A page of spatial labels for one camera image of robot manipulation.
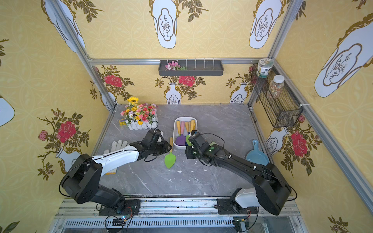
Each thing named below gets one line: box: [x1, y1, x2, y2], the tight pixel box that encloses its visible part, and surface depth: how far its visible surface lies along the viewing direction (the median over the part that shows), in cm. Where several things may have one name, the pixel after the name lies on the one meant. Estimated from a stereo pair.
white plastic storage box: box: [172, 116, 198, 150], surface depth 104 cm
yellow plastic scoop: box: [190, 119, 196, 133], surface depth 105 cm
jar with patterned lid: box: [256, 57, 275, 79], surface depth 87 cm
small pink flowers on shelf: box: [164, 60, 187, 71], surface depth 89 cm
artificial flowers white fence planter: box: [118, 96, 159, 131], surface depth 99 cm
